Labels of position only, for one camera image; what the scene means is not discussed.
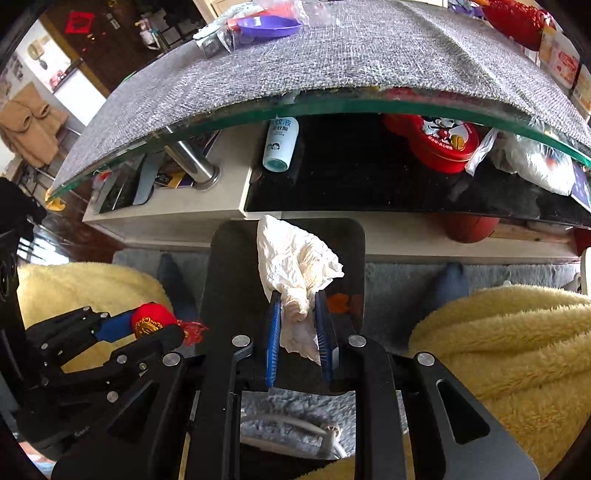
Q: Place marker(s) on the white and blue lotion bottle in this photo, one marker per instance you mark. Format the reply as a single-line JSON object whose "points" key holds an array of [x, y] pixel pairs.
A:
{"points": [[280, 144]]}

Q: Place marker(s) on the chrome table leg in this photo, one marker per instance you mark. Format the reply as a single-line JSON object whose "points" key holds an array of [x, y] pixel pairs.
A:
{"points": [[191, 161]]}

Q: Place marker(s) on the white coffee table base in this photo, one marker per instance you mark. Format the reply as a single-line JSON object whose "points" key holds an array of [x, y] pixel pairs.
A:
{"points": [[212, 203]]}

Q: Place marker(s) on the black cloth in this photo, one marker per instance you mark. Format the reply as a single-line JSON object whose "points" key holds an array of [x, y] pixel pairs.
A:
{"points": [[21, 207]]}

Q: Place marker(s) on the person's left leg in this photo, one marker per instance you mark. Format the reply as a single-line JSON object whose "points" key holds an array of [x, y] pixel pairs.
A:
{"points": [[83, 286]]}

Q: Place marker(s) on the red round cartoon tin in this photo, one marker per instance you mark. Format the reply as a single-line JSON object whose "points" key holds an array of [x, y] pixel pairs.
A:
{"points": [[438, 141]]}

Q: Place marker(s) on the red snack packet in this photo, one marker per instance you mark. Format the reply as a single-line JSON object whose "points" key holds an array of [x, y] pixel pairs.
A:
{"points": [[272, 8]]}

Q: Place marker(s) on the clear bag with white contents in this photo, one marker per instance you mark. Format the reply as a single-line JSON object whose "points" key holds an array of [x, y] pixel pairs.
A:
{"points": [[535, 161]]}

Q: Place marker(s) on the brown basketball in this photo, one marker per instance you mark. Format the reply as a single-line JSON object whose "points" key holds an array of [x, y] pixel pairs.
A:
{"points": [[471, 229]]}

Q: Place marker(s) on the grey woven table mat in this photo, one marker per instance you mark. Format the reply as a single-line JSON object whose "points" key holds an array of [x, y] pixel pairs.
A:
{"points": [[323, 60]]}

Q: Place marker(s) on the blue booklet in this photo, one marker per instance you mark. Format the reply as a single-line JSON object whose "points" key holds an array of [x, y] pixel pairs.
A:
{"points": [[582, 187]]}

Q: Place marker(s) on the dark magazine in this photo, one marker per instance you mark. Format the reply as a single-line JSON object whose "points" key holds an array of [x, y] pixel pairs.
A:
{"points": [[117, 191]]}

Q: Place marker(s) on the person's right foot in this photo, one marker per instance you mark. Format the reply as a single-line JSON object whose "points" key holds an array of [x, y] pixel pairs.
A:
{"points": [[452, 279]]}

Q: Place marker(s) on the person's right leg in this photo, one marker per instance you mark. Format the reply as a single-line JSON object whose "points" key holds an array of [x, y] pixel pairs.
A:
{"points": [[508, 360]]}

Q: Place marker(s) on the red paper door decoration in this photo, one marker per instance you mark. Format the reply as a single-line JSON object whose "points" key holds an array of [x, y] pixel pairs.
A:
{"points": [[79, 22]]}

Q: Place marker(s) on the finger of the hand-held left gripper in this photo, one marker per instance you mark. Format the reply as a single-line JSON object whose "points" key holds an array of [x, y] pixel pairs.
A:
{"points": [[113, 326], [138, 351]]}

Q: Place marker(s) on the grey carpet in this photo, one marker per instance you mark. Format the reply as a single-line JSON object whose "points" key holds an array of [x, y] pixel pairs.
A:
{"points": [[406, 286]]}

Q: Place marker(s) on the person's leg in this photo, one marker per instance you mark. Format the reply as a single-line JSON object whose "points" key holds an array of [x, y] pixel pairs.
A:
{"points": [[83, 286], [508, 360]]}

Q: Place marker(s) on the black trash bin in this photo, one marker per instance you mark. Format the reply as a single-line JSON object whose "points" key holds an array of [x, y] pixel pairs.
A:
{"points": [[231, 277]]}

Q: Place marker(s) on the purple plastic bowl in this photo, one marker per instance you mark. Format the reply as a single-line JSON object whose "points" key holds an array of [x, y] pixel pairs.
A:
{"points": [[270, 26]]}

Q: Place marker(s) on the pink and white carton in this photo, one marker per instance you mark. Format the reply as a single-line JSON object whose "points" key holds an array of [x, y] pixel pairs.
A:
{"points": [[558, 57]]}

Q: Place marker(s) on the clear plastic bag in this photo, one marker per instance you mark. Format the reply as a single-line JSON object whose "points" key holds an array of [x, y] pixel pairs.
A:
{"points": [[318, 11]]}

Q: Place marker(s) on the white tissue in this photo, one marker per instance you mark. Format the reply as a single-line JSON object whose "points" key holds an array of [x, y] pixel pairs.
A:
{"points": [[291, 258]]}

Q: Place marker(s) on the beige coat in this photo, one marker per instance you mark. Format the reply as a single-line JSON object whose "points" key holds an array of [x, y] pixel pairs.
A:
{"points": [[27, 124]]}

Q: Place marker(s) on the small grey box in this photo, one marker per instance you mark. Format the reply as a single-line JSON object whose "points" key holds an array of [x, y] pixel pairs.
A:
{"points": [[213, 46]]}

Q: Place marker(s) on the small red tasselled ornament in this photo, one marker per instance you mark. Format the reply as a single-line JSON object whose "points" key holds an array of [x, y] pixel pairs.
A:
{"points": [[150, 318]]}

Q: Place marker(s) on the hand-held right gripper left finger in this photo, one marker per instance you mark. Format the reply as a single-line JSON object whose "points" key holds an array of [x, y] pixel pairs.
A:
{"points": [[273, 341]]}

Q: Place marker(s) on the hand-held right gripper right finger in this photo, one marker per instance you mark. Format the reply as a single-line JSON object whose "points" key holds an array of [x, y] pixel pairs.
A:
{"points": [[325, 341]]}

